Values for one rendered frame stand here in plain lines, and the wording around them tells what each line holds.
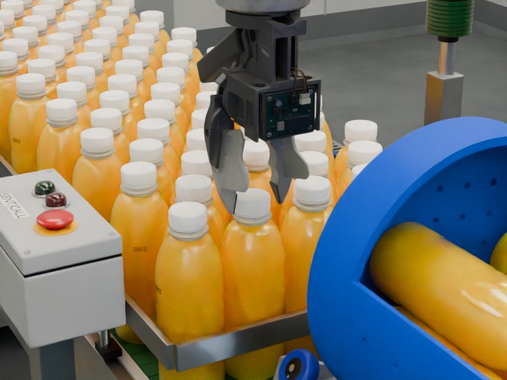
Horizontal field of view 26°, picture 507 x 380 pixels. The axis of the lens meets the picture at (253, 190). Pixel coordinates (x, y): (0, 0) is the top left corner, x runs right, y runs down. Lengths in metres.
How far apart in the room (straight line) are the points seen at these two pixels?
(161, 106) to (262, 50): 0.40
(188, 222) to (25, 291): 0.17
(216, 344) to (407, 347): 0.33
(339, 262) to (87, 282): 0.27
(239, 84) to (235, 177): 0.10
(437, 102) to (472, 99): 3.48
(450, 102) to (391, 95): 3.47
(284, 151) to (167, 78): 0.45
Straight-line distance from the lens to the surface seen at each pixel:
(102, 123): 1.37
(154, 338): 1.14
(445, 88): 1.56
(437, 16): 1.52
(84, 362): 1.33
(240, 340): 1.14
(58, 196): 1.13
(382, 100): 4.96
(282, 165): 1.12
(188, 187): 1.15
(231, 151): 1.08
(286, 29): 1.01
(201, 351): 1.12
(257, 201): 1.11
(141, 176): 1.19
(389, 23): 6.04
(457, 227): 1.02
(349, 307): 0.90
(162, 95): 1.46
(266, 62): 1.02
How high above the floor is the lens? 1.55
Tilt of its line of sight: 23 degrees down
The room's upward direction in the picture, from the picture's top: straight up
